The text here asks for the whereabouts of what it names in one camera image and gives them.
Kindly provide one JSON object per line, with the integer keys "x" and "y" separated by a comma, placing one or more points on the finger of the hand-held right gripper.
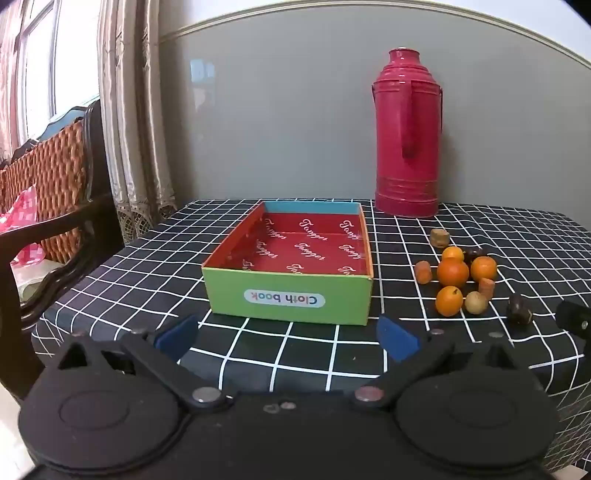
{"x": 573, "y": 317}

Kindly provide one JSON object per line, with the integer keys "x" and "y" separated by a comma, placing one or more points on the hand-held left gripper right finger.
{"x": 396, "y": 339}

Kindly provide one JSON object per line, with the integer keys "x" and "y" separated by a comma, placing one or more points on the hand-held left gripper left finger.
{"x": 178, "y": 336}

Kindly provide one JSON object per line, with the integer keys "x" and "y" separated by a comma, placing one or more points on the dark brown fruit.
{"x": 474, "y": 254}
{"x": 520, "y": 309}

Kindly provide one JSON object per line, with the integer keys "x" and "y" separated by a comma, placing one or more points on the orange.
{"x": 483, "y": 268}
{"x": 453, "y": 254}
{"x": 449, "y": 301}
{"x": 452, "y": 273}

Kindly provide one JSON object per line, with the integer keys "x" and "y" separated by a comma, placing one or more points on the carrot piece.
{"x": 485, "y": 289}
{"x": 423, "y": 272}

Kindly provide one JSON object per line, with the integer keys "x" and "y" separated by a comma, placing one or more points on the beige round fruit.
{"x": 475, "y": 302}

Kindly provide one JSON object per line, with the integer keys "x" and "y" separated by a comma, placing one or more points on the green cardboard box red inside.
{"x": 295, "y": 258}

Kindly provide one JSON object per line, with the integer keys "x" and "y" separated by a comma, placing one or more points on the black white grid tablecloth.
{"x": 138, "y": 277}

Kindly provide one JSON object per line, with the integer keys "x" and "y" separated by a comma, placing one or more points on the brown cork stopper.
{"x": 439, "y": 238}

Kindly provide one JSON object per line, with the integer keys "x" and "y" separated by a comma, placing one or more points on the wooden armchair orange upholstery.
{"x": 60, "y": 184}

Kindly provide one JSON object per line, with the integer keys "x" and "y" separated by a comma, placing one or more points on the pink checkered plastic bag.
{"x": 21, "y": 214}

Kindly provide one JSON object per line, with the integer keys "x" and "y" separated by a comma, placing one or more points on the red thermos flask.
{"x": 408, "y": 138}

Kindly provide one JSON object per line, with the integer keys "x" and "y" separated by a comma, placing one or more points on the beige curtain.
{"x": 134, "y": 115}

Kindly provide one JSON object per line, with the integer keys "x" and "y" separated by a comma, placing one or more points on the window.
{"x": 41, "y": 60}

